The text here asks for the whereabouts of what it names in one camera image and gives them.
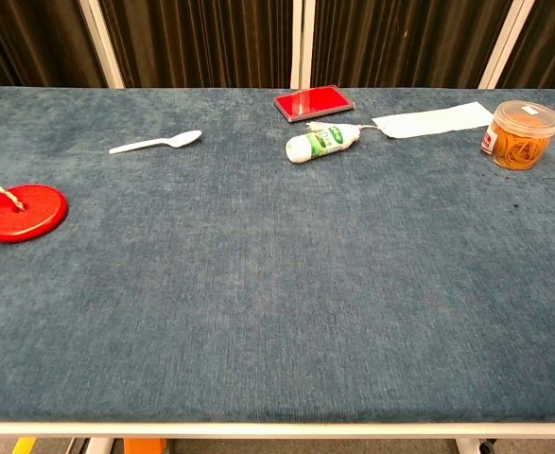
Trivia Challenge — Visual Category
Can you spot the red wooden disc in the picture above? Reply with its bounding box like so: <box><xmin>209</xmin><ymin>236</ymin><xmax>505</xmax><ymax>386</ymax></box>
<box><xmin>0</xmin><ymin>183</ymin><xmax>70</xmax><ymax>244</ymax></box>

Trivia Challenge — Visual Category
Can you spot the braided beige rope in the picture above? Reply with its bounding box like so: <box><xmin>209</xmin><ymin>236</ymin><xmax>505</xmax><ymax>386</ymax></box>
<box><xmin>0</xmin><ymin>172</ymin><xmax>26</xmax><ymax>213</ymax></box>

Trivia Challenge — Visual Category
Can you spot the blue fabric table cover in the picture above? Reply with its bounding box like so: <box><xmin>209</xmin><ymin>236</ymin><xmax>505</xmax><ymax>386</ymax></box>
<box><xmin>0</xmin><ymin>86</ymin><xmax>555</xmax><ymax>425</ymax></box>

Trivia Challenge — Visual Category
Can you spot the white green small bottle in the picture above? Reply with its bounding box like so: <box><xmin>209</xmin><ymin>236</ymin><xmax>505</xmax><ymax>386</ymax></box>
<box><xmin>285</xmin><ymin>121</ymin><xmax>364</xmax><ymax>165</ymax></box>

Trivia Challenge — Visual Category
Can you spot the red flat rectangular case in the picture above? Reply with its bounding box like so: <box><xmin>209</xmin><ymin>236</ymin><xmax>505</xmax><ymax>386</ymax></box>
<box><xmin>273</xmin><ymin>84</ymin><xmax>356</xmax><ymax>124</ymax></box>

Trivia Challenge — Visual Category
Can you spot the white plastic spoon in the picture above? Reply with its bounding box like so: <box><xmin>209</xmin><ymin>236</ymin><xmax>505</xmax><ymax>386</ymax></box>
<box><xmin>108</xmin><ymin>130</ymin><xmax>203</xmax><ymax>155</ymax></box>

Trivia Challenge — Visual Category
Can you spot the white paper tag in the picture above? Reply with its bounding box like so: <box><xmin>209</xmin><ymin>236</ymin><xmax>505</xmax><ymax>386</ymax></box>
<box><xmin>360</xmin><ymin>101</ymin><xmax>495</xmax><ymax>141</ymax></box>

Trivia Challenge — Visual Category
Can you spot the dark pleated curtain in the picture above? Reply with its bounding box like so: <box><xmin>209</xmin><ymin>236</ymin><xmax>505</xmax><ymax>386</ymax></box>
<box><xmin>0</xmin><ymin>0</ymin><xmax>555</xmax><ymax>96</ymax></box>

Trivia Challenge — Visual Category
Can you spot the orange box under table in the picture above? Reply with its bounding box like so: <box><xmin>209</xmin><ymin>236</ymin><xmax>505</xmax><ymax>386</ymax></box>
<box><xmin>123</xmin><ymin>438</ymin><xmax>169</xmax><ymax>454</ymax></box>

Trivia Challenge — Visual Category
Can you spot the clear jar of rubber bands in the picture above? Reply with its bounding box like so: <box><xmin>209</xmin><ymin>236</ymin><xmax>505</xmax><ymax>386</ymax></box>
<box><xmin>480</xmin><ymin>100</ymin><xmax>555</xmax><ymax>171</ymax></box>

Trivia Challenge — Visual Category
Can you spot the white frame post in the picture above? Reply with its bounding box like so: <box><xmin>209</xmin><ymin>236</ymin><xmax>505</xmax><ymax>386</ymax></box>
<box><xmin>289</xmin><ymin>0</ymin><xmax>317</xmax><ymax>90</ymax></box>
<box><xmin>477</xmin><ymin>0</ymin><xmax>537</xmax><ymax>91</ymax></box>
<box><xmin>78</xmin><ymin>0</ymin><xmax>126</xmax><ymax>90</ymax></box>

